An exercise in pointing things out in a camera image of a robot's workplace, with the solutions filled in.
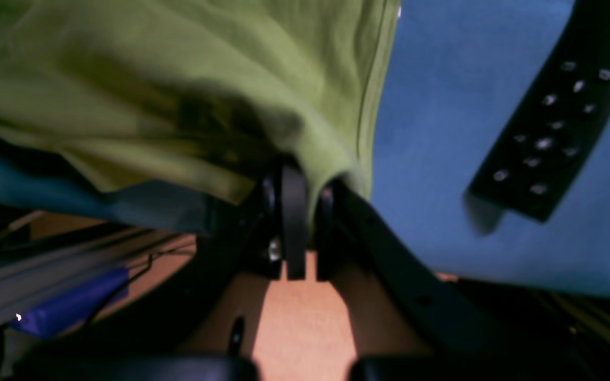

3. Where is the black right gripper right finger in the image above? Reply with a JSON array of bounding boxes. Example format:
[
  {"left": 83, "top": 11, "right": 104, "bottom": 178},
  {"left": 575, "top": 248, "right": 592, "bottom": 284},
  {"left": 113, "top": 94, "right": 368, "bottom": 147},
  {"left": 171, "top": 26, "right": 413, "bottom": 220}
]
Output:
[{"left": 313, "top": 180, "right": 591, "bottom": 380}]

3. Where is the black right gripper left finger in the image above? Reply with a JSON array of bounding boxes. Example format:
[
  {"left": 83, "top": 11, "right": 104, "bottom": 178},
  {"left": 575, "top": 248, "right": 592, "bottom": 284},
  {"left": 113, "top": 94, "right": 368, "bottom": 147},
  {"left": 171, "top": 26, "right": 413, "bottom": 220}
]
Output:
[{"left": 14, "top": 164, "right": 282, "bottom": 380}]

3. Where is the olive green t-shirt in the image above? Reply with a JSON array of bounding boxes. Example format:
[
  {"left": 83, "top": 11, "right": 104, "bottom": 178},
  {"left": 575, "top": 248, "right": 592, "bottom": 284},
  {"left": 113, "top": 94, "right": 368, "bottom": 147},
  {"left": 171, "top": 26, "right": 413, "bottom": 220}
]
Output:
[{"left": 0, "top": 1, "right": 400, "bottom": 203}]

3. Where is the black remote control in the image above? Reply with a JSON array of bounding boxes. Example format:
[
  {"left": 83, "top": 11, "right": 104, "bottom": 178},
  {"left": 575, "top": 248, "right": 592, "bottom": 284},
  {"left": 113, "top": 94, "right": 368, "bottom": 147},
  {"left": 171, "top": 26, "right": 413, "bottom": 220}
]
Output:
[{"left": 468, "top": 1, "right": 610, "bottom": 222}]

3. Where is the blue table cloth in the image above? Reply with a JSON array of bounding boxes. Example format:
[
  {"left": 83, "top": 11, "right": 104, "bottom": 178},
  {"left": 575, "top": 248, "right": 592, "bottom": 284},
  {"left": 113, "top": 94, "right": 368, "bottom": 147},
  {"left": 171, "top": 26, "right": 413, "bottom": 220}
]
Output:
[{"left": 0, "top": 1, "right": 610, "bottom": 297}]

